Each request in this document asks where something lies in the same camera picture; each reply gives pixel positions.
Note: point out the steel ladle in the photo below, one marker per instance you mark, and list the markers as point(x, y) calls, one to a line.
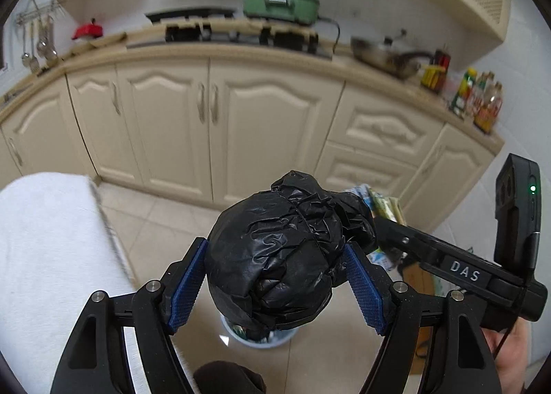
point(26, 59)

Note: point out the cream lower cabinets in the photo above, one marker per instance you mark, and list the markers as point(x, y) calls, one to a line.
point(258, 127)

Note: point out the round table white towel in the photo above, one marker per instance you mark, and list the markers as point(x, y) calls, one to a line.
point(56, 256)

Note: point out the red lidded bowl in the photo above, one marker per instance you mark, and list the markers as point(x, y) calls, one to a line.
point(88, 30)

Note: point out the person's dark trouser leg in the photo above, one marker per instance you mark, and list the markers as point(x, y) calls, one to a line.
point(228, 379)

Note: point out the cream carved drawer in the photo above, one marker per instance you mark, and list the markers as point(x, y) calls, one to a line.
point(361, 168)
point(383, 127)

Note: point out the steel spatula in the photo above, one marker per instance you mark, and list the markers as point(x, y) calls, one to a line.
point(33, 65)

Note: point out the amber oil bottle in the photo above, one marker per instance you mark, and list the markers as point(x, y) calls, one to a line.
point(481, 95)

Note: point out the green label bottle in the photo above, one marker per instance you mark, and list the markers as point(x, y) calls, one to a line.
point(462, 93)

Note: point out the oil and sauce bottles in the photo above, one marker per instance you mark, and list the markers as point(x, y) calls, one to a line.
point(490, 108)

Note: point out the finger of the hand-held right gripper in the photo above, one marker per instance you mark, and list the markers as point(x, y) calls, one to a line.
point(400, 237)

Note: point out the person's right hand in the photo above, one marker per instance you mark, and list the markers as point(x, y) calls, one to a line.
point(510, 359)

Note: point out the green electric pot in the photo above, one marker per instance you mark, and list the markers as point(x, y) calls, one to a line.
point(280, 4)

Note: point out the black plastic bag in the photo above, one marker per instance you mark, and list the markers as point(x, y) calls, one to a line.
point(275, 256)

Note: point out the dark sauce bottle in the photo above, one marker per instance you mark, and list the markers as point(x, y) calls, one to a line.
point(442, 60)

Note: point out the black induction cooker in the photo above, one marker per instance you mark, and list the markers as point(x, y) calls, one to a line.
point(189, 15)

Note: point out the steel wok with lid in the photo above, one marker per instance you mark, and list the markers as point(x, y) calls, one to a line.
point(379, 56)

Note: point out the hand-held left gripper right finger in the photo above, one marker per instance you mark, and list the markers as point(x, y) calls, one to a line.
point(365, 290)

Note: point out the steel skimmer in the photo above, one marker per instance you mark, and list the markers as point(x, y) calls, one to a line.
point(47, 50)

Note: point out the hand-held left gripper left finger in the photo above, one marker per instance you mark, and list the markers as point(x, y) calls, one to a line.
point(187, 290)

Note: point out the black gas stove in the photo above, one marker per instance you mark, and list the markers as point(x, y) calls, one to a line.
point(284, 40)

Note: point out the pale blue plastic bin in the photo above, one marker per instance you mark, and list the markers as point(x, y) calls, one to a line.
point(280, 340)

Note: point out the steel utensil rack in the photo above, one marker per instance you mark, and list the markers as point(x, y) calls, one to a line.
point(38, 11)

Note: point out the green snack packet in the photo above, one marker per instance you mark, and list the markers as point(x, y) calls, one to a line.
point(383, 204)

